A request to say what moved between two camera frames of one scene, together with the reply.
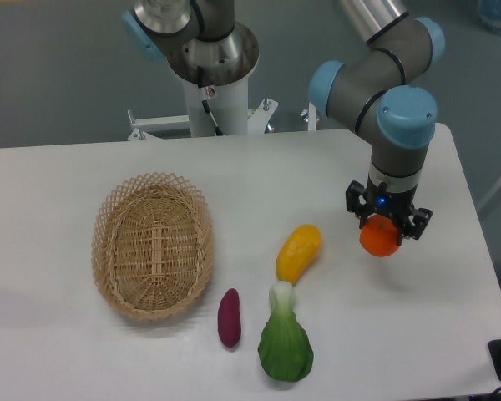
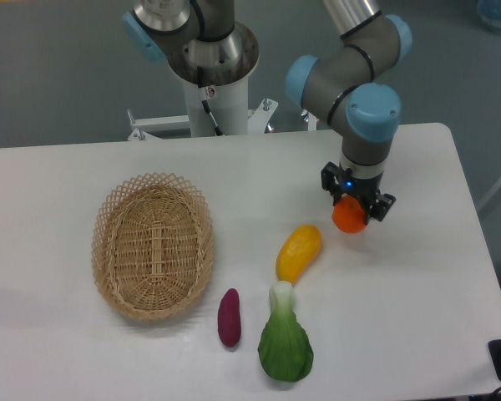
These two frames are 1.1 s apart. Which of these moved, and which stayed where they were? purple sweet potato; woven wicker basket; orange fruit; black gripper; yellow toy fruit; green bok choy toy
Moved: orange fruit; black gripper
Stayed: green bok choy toy; purple sweet potato; yellow toy fruit; woven wicker basket
